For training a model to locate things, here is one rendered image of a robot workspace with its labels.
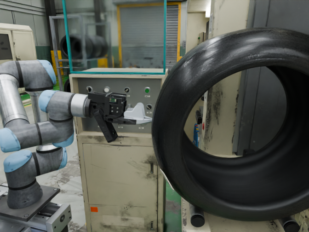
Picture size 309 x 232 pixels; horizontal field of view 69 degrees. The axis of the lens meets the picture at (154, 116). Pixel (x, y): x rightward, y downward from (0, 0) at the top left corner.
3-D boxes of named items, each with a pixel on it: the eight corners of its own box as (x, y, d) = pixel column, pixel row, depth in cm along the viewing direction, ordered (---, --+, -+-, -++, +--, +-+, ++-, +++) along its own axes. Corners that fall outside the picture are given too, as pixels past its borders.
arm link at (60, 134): (38, 142, 78) (34, 114, 74) (71, 135, 85) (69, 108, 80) (43, 154, 73) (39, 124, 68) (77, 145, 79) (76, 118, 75)
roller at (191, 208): (186, 170, 104) (185, 161, 102) (197, 169, 103) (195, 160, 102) (191, 228, 70) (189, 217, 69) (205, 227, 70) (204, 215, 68)
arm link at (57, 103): (51, 108, 79) (48, 85, 75) (81, 112, 78) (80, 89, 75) (38, 117, 72) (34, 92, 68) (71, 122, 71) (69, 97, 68)
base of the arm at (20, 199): (-1, 205, 103) (-6, 187, 100) (25, 186, 117) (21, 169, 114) (25, 211, 100) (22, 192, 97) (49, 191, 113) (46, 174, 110)
